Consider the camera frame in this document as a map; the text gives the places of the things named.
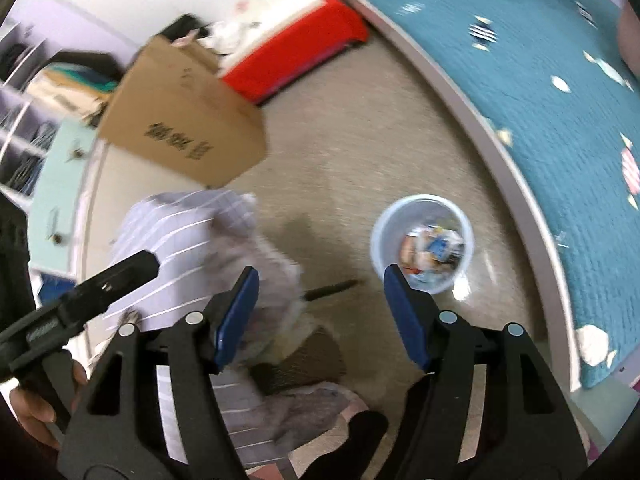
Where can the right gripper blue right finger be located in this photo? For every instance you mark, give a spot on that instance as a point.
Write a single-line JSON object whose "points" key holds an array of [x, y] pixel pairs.
{"points": [[412, 313]]}

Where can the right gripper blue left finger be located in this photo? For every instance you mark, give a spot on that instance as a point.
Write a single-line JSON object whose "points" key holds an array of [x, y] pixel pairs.
{"points": [[238, 308]]}

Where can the person's left hand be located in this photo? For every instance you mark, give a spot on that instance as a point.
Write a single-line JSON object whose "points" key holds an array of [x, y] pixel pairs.
{"points": [[35, 414]]}

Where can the blue gift bag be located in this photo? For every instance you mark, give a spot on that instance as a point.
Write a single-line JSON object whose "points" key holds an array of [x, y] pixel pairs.
{"points": [[53, 287]]}

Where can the light blue plastic bucket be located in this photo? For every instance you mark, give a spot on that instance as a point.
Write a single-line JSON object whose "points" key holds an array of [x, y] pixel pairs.
{"points": [[430, 239]]}

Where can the brown woven stool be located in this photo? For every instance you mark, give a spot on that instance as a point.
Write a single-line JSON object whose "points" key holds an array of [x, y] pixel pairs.
{"points": [[317, 359]]}

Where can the grey checked tablecloth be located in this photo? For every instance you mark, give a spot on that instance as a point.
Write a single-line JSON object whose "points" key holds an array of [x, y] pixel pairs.
{"points": [[185, 231]]}

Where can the pink plaid blanket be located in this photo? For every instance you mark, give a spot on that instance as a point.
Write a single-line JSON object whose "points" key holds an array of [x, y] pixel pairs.
{"points": [[278, 325]]}

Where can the person's black trouser leg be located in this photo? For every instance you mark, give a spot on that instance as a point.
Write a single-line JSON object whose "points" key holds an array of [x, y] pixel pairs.
{"points": [[365, 433]]}

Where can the purple stair shelf cabinet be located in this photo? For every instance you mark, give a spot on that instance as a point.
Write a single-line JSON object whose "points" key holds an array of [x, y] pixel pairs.
{"points": [[46, 157]]}

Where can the large brown cardboard box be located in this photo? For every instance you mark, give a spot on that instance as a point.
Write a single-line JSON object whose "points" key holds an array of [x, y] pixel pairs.
{"points": [[171, 108]]}

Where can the white plastic bag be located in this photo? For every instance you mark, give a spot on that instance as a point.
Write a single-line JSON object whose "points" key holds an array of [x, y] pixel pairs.
{"points": [[226, 37]]}

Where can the teal bed mattress sheet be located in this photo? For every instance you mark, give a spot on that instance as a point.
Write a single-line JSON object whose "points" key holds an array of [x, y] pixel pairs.
{"points": [[547, 78]]}

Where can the red covered low bench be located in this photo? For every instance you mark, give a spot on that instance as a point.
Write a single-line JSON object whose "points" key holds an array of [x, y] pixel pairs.
{"points": [[301, 46]]}

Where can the hanging jackets on rail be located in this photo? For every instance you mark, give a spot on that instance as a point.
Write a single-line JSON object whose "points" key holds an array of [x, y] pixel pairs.
{"points": [[79, 84]]}

